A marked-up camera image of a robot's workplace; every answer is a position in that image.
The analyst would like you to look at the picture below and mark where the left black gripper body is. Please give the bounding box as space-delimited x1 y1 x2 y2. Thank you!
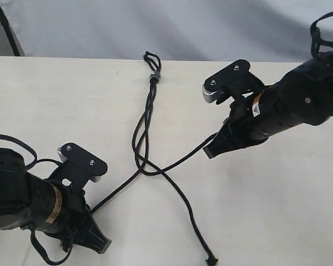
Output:
49 184 94 244

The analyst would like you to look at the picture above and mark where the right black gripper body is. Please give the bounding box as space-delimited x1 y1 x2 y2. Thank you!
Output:
221 101 269 150

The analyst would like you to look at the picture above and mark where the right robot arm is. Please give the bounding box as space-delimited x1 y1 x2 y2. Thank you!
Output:
202 52 333 158

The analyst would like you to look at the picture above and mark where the grey backdrop cloth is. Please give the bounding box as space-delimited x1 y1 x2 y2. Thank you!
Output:
0 1 333 62

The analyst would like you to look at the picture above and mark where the black backdrop stand pole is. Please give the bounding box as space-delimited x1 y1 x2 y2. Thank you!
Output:
0 6 21 57

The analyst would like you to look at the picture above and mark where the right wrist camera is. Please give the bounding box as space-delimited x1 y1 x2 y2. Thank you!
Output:
202 59 266 105

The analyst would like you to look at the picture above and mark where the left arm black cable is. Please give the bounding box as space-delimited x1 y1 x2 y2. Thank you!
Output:
0 134 73 263

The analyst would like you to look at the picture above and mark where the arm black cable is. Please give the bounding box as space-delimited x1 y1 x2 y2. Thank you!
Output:
310 9 333 60
0 134 73 263

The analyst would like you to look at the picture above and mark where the grey metal cable clamp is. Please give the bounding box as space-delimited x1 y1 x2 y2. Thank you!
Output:
149 71 161 84

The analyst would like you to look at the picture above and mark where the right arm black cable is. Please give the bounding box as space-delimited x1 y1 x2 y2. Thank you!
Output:
310 9 333 60

